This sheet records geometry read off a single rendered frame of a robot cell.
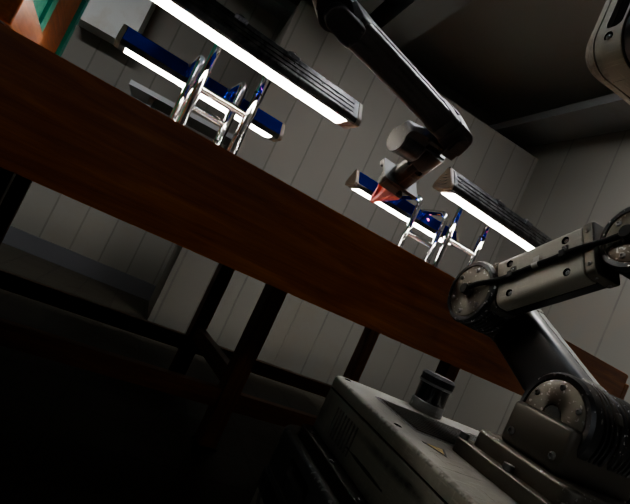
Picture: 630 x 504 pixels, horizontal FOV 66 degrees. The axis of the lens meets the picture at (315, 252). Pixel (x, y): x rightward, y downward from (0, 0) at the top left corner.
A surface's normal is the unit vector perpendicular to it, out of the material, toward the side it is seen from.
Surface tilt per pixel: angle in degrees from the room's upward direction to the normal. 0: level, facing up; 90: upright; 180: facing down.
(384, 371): 90
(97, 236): 90
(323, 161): 90
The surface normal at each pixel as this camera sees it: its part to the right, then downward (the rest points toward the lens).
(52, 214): 0.31, 0.08
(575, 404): -0.84, -0.43
